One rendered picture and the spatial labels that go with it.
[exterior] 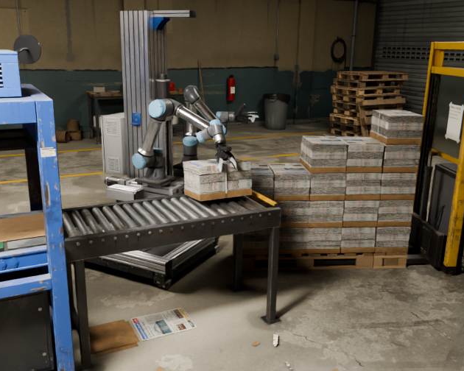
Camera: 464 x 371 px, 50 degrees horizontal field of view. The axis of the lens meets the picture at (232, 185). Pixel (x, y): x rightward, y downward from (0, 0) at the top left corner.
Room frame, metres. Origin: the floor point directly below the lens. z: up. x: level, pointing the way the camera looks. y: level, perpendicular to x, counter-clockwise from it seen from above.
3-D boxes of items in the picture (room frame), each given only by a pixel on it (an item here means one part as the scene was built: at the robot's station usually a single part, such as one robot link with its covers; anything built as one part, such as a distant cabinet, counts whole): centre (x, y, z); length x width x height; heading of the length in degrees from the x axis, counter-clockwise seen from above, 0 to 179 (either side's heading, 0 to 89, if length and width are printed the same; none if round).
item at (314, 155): (4.00, -0.74, 0.95); 0.38 x 0.29 x 0.23; 6
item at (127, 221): (2.83, 0.64, 0.77); 0.47 x 0.05 x 0.05; 27
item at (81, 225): (2.71, 0.87, 0.77); 0.47 x 0.05 x 0.05; 27
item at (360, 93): (10.49, -2.80, 0.65); 1.33 x 0.94 x 1.30; 121
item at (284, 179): (3.99, -0.61, 0.42); 1.17 x 0.39 x 0.83; 95
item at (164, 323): (2.94, 0.44, 0.00); 0.37 x 0.28 x 0.01; 117
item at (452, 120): (4.09, -1.78, 1.28); 0.57 x 0.01 x 0.65; 5
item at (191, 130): (4.21, 0.35, 1.19); 0.15 x 0.12 x 0.55; 179
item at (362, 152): (4.03, -1.03, 0.95); 0.38 x 0.29 x 0.23; 4
